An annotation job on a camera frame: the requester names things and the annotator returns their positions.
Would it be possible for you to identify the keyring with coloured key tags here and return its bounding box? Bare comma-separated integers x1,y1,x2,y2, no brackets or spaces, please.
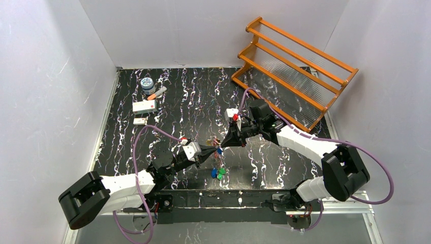
206,135,227,181

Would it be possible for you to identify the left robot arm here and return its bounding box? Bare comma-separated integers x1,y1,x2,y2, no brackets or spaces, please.
58,142,218,230

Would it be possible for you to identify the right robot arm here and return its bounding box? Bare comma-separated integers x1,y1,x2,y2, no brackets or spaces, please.
221,99,370,203

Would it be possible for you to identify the small white flat box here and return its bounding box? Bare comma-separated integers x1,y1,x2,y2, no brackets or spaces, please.
133,117,148,126

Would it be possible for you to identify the orange wooden shelf rack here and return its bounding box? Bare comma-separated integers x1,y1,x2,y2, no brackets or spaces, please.
231,17,359,132

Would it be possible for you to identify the white medicine box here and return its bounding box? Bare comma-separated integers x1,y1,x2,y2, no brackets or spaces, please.
132,100,157,114

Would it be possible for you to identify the orange and white tube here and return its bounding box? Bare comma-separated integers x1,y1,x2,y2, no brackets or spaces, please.
147,86,167,101

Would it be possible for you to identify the round blue-white jar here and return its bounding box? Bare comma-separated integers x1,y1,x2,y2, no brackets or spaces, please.
140,77,156,95

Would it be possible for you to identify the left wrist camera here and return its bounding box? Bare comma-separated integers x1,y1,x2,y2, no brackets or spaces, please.
180,137,201,162

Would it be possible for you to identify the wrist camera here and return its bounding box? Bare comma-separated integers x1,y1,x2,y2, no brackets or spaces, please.
224,108,242,131
180,137,201,162

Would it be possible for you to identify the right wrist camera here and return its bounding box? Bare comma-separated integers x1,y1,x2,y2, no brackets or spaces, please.
224,108,242,131

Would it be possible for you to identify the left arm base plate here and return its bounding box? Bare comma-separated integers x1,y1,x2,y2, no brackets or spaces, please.
122,192,174,214

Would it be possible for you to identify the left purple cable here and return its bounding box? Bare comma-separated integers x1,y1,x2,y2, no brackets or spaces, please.
112,125,188,244

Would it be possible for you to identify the purple cable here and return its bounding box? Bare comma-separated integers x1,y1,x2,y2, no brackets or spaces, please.
237,87,395,234
112,125,188,244

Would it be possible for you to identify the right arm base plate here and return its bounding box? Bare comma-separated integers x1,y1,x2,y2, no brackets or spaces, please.
264,193,323,215

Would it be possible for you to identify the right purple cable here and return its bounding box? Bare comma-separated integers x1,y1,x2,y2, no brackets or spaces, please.
237,87,395,234

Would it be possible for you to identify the aluminium rail frame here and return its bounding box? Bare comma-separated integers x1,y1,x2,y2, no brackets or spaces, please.
64,190,382,243

